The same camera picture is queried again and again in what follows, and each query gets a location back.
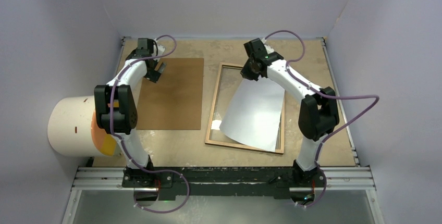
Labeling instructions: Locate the clear acrylic sheet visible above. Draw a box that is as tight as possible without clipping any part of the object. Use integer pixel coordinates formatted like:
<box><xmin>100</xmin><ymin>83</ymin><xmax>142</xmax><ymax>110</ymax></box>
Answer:
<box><xmin>209</xmin><ymin>66</ymin><xmax>283</xmax><ymax>151</ymax></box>

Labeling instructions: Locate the brown cardboard backing board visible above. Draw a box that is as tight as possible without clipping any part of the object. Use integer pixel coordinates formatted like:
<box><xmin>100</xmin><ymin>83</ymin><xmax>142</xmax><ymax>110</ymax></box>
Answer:
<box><xmin>137</xmin><ymin>58</ymin><xmax>204</xmax><ymax>130</ymax></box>

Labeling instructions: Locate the mountain landscape photo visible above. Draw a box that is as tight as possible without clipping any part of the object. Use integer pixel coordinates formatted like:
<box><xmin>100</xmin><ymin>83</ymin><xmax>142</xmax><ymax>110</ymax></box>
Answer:
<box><xmin>219</xmin><ymin>78</ymin><xmax>285</xmax><ymax>152</ymax></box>

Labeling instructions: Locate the black wooden picture frame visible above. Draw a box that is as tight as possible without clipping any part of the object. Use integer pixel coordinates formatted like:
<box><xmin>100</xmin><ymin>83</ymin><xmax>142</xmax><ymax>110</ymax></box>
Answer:
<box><xmin>205</xmin><ymin>62</ymin><xmax>286</xmax><ymax>155</ymax></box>

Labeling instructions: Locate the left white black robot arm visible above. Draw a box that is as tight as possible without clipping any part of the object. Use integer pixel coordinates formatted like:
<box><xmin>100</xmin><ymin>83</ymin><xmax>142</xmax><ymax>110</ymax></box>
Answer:
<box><xmin>94</xmin><ymin>38</ymin><xmax>165</xmax><ymax>187</ymax></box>

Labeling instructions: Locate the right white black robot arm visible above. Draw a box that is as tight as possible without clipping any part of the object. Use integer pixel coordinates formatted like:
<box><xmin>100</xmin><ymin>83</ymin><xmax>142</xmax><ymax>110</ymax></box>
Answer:
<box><xmin>241</xmin><ymin>39</ymin><xmax>340</xmax><ymax>186</ymax></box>

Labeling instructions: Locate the white cylinder orange lid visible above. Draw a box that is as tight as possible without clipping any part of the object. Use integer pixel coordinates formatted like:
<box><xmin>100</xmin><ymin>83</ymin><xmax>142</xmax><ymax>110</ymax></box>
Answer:
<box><xmin>47</xmin><ymin>96</ymin><xmax>121</xmax><ymax>157</ymax></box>

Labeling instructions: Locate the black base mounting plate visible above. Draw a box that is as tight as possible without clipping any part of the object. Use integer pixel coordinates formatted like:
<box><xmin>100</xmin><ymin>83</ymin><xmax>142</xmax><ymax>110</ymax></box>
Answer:
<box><xmin>122</xmin><ymin>166</ymin><xmax>326</xmax><ymax>202</ymax></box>

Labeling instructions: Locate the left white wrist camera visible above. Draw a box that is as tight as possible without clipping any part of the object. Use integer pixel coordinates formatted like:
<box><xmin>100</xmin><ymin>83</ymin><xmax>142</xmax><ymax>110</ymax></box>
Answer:
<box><xmin>152</xmin><ymin>42</ymin><xmax>165</xmax><ymax>59</ymax></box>

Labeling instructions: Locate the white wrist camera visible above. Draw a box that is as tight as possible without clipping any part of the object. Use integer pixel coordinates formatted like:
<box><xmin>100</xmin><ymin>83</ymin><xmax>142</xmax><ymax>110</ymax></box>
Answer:
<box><xmin>152</xmin><ymin>42</ymin><xmax>165</xmax><ymax>59</ymax></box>
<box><xmin>261</xmin><ymin>38</ymin><xmax>274</xmax><ymax>54</ymax></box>

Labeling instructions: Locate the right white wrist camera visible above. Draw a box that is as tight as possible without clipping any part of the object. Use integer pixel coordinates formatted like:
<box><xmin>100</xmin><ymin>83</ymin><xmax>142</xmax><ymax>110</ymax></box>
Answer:
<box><xmin>261</xmin><ymin>38</ymin><xmax>274</xmax><ymax>54</ymax></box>

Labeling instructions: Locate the aluminium rail frame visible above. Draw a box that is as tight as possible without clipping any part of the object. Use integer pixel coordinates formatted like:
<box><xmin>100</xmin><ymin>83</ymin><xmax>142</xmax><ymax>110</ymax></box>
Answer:
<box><xmin>65</xmin><ymin>39</ymin><xmax>383</xmax><ymax>223</ymax></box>

